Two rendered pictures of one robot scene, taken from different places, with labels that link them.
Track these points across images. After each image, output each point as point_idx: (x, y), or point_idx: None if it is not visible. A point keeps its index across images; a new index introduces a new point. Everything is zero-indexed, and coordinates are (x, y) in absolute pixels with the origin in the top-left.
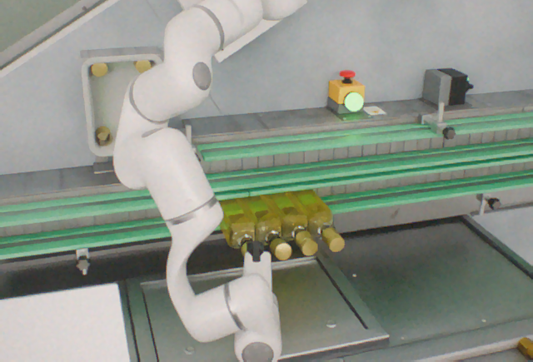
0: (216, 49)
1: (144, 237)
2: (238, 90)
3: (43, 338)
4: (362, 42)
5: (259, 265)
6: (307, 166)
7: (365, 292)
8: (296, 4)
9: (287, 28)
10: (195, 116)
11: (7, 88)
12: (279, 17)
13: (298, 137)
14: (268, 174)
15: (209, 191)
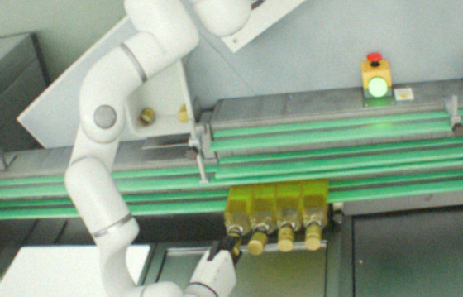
0: (138, 82)
1: (169, 211)
2: (269, 72)
3: (82, 284)
4: (392, 23)
5: (209, 264)
6: (325, 153)
7: (359, 281)
8: (237, 23)
9: (309, 13)
10: (230, 97)
11: (74, 79)
12: (222, 35)
13: (312, 126)
14: (284, 160)
15: (117, 214)
